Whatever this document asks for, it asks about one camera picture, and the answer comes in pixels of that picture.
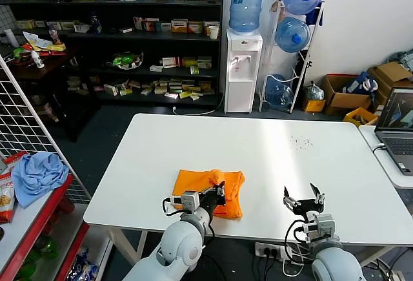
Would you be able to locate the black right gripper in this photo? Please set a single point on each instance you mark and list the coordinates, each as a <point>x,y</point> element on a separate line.
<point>309,208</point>

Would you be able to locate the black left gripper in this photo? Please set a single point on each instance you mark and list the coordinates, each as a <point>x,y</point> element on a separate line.
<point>211,201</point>

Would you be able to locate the orange t-shirt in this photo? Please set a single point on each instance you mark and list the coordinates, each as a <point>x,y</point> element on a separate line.
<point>193,181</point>

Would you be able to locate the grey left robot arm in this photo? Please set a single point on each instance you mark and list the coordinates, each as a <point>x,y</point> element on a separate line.
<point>180,242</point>

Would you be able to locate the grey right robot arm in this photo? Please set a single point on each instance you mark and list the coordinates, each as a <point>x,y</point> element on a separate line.
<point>332,261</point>

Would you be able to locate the blue plaid clothes pile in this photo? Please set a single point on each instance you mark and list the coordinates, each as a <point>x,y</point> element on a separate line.
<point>403,58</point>

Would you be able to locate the large white table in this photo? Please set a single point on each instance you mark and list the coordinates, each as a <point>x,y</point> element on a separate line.
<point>226,139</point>

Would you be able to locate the white power strip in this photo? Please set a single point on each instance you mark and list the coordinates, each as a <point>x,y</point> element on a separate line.
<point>267,250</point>

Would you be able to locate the small white side table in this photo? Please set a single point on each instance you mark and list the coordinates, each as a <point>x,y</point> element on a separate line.
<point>384,168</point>

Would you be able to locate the small yellow box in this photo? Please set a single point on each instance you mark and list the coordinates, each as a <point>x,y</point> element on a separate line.
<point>314,106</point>

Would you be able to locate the yellow plastic bin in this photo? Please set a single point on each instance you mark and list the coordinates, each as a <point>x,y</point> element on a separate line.
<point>351,116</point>

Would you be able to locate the white water dispenser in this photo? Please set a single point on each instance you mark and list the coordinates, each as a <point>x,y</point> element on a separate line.
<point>238,93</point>

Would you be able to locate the grey open laptop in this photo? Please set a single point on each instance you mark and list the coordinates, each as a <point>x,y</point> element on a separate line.
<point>397,145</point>

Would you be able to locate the open brown cardboard box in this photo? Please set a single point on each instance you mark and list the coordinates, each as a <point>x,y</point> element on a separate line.
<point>351,103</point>

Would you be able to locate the clear plastic bag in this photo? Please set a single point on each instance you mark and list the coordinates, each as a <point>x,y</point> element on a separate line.
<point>314,92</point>

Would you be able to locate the blue white bag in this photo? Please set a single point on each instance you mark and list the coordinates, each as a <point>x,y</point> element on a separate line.
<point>356,84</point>

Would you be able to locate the white red medicine box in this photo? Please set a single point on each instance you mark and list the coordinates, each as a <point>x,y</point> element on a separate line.
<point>170,62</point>

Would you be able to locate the closed brown cardboard box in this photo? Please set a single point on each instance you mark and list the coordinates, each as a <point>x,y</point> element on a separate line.
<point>392,72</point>

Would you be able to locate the blue white packet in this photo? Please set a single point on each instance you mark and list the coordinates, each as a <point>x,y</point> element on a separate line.
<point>80,268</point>

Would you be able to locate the white paper cup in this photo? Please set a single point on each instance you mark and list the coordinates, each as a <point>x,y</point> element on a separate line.
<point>213,33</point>

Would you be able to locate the bowl with green bag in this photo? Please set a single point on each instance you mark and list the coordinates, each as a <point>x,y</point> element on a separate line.
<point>124,59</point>

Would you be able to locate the black shelf unit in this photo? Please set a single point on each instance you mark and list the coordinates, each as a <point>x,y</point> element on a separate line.
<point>161,37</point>

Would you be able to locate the orange medicine box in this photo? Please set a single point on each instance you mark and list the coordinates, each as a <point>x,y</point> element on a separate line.
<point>179,26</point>

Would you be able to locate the red-edged shelf cart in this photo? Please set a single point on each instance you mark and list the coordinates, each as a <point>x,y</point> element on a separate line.
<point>42,221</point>

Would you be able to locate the light blue crumpled garment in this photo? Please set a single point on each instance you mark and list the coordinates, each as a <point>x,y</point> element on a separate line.
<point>38,171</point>

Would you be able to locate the green plastic bottle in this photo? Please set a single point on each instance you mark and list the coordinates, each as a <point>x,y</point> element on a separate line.
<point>46,248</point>

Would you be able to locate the upright blue water jug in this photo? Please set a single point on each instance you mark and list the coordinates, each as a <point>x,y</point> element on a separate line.
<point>245,6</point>

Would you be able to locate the white metal jug rack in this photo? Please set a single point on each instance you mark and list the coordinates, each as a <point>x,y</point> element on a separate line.
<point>275,3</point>

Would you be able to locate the dark wooden table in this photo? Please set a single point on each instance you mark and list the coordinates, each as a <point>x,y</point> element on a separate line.
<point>55,64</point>

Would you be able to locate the red white snack packet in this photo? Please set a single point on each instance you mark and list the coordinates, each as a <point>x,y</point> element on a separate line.
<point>13,160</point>

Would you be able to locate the dark blue bottle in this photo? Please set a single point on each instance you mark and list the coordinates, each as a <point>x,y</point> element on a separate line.
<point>94,24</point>

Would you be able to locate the orange snack bag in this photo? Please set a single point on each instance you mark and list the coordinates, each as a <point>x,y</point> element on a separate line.
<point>6,200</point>

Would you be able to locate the small white bottle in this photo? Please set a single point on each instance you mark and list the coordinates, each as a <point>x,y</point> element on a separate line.
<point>38,61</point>

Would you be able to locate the pink drink bottle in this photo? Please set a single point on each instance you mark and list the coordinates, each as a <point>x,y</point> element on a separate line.
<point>55,37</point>

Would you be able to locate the pile of yellow papers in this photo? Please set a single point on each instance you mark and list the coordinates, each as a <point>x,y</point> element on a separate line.
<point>45,43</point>

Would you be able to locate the green snack bag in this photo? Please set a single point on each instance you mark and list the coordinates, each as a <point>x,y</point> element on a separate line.
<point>21,51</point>

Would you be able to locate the white cylinder roll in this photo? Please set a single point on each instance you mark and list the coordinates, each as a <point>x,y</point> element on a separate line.
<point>11,38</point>

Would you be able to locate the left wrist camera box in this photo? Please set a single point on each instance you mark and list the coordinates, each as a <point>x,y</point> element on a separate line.
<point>188,201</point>

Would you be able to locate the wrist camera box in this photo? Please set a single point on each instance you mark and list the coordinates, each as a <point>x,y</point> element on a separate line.
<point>188,201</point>
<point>321,227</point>

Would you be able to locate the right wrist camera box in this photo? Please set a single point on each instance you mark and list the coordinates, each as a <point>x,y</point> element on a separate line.
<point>321,227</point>

